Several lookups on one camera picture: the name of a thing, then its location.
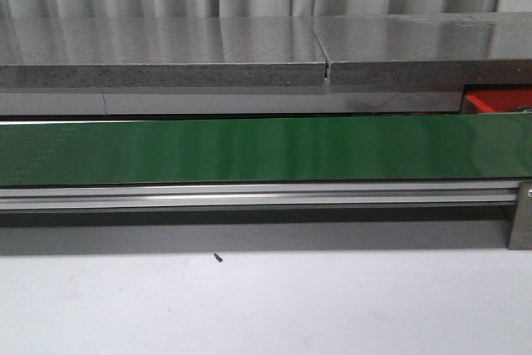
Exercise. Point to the grey stone counter slab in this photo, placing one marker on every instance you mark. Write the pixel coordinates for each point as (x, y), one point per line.
(145, 52)

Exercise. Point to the red plastic bin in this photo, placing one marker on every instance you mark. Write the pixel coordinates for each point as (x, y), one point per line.
(500, 100)

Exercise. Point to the green conveyor belt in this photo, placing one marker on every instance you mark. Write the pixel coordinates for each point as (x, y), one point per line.
(475, 146)

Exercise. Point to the aluminium conveyor frame rail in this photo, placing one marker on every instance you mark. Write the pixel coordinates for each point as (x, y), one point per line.
(348, 193)

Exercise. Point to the steel conveyor support bracket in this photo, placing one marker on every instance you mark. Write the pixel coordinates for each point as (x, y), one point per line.
(521, 231)

